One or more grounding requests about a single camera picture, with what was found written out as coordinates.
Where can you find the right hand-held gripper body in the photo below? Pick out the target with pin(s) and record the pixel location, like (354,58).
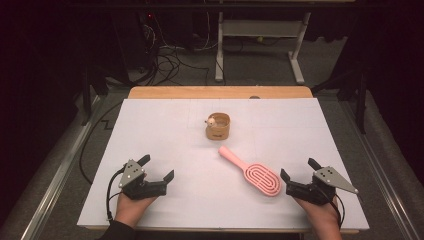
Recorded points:
(328,176)

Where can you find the black metal stand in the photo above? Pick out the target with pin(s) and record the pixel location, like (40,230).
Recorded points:
(360,103)
(87,96)

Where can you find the white paper sheet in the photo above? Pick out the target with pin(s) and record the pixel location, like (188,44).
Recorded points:
(186,186)

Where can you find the person's right hand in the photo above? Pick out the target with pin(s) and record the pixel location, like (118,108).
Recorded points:
(321,215)

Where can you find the pink hair brush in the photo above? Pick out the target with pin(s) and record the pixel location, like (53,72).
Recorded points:
(261,176)

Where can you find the aluminium floor rail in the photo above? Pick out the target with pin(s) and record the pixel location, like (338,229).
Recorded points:
(383,186)
(56,176)

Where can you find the round wooden cup with figurine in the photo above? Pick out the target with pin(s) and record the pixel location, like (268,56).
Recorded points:
(218,128)

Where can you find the black computer with red light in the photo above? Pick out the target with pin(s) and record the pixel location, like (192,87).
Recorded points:
(133,36)

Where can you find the person's left hand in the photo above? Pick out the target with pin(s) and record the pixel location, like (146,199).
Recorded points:
(131,210)

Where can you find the white metal table frame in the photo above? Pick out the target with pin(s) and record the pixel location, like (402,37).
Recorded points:
(260,28)

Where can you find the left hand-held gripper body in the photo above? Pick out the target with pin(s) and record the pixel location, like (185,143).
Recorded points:
(133,173)

